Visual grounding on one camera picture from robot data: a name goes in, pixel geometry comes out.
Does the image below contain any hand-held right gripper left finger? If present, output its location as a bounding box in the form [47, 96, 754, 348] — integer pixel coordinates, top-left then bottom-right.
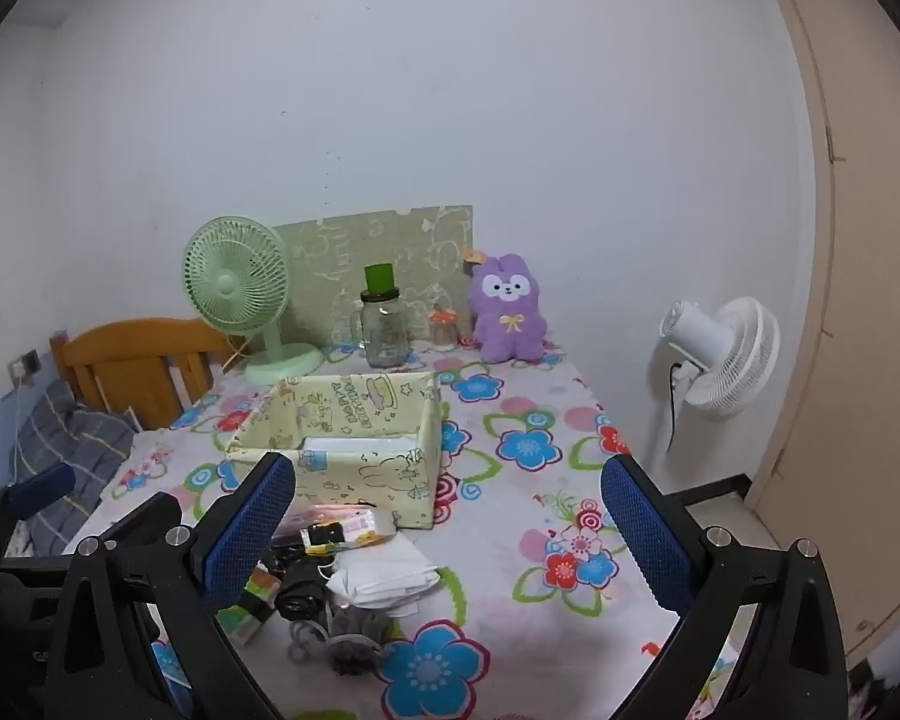
[45, 452, 297, 720]

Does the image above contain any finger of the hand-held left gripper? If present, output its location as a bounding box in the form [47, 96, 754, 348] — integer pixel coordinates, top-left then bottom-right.
[71, 493, 185, 545]
[0, 463, 77, 533]

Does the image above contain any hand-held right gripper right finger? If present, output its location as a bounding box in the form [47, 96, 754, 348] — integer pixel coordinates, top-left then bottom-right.
[600, 454, 850, 720]

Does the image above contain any grey plaid blanket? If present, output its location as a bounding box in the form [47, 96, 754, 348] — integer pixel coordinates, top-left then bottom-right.
[11, 379, 140, 541]

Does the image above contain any clear snack packet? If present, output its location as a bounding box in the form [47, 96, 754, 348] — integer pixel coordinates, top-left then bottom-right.
[296, 506, 398, 550]

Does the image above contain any floral tablecloth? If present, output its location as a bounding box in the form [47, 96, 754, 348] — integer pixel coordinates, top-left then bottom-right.
[67, 337, 743, 720]

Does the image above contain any white tissue packet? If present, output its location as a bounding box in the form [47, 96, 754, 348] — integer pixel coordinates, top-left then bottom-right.
[326, 536, 441, 610]

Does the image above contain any grey fluffy object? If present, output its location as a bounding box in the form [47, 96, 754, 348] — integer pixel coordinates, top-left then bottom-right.
[328, 606, 392, 676]

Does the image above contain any wooden bed headboard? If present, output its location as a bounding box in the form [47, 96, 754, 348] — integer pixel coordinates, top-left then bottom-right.
[49, 317, 237, 432]

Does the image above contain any white standing fan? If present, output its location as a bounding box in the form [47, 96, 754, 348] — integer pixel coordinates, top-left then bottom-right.
[645, 296, 782, 470]

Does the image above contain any green desk fan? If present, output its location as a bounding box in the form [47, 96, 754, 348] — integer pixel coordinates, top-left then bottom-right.
[182, 216, 323, 387]

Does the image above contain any purple plush bunny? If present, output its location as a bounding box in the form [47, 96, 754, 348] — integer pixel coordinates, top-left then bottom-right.
[465, 247, 550, 362]

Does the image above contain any cotton swab jar orange lid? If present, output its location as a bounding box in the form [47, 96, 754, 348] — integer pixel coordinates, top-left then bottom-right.
[429, 305, 458, 350]

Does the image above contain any beige door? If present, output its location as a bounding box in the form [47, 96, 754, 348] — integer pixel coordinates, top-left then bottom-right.
[746, 0, 900, 661]

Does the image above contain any green cartoon printed board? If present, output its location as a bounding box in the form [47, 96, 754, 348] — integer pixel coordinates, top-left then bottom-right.
[274, 204, 475, 350]

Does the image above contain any white charging cable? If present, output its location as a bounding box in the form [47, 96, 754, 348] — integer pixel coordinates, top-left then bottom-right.
[11, 375, 27, 481]

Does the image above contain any black fan cable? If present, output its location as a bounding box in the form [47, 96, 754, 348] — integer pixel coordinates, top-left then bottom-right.
[666, 361, 685, 455]

